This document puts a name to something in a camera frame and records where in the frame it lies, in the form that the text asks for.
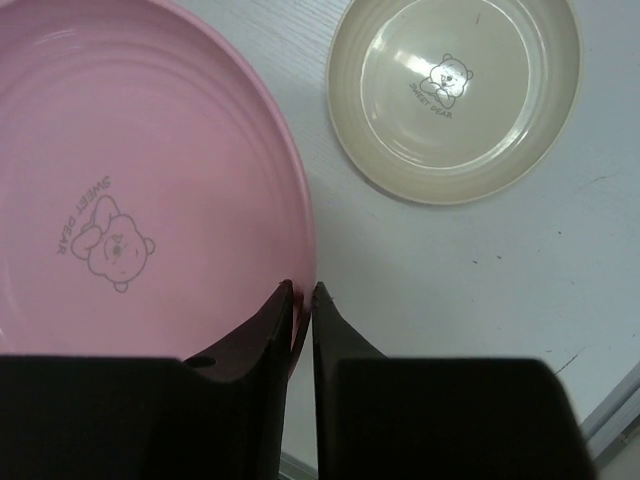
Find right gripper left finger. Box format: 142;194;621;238
1;281;295;479

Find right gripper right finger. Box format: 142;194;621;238
312;284;597;479

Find pink plate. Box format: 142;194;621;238
1;1;315;359

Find cream plate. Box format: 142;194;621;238
326;0;581;205

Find aluminium frame rail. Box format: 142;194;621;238
581;365;639;463

